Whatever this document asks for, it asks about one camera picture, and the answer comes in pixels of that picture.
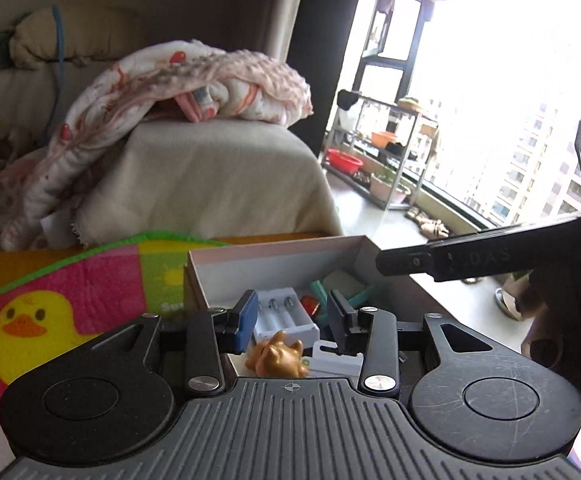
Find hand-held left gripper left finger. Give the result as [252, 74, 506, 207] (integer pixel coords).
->
[90, 290, 260, 397]

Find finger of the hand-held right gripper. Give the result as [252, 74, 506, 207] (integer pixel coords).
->
[375, 215, 581, 282]

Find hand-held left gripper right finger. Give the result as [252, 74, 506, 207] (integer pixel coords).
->
[326, 290, 493, 397]

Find cream lotion tube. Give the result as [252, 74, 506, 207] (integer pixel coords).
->
[323, 270, 367, 302]

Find green plastic tool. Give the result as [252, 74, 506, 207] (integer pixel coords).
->
[310, 280, 387, 323]

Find white battery charger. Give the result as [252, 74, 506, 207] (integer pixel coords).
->
[253, 286, 320, 350]

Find white small carton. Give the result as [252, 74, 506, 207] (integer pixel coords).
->
[307, 340, 364, 377]

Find golden figurine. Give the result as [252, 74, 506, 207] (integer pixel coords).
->
[248, 331, 311, 379]

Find pink cardboard box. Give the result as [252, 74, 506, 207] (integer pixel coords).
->
[184, 235, 453, 377]

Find person's right hand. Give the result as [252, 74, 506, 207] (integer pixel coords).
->
[521, 317, 566, 377]

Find pair of slippers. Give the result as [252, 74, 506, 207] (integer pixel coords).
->
[404, 206, 452, 240]

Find potted plant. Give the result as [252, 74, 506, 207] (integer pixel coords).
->
[369, 167, 412, 205]

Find metal balcony rack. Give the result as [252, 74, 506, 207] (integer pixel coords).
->
[321, 91, 439, 211]

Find beige cloth cover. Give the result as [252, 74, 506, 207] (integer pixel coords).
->
[73, 120, 344, 249]

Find red basin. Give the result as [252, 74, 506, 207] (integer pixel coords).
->
[327, 149, 365, 174]

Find colourful cartoon mat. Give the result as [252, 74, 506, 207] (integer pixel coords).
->
[0, 230, 232, 480]

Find floral pink blanket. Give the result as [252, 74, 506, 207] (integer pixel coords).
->
[0, 39, 314, 252]

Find beige pillow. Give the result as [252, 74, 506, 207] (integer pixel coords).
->
[9, 4, 138, 70]

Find blue cord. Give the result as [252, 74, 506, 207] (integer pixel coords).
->
[44, 5, 67, 128]

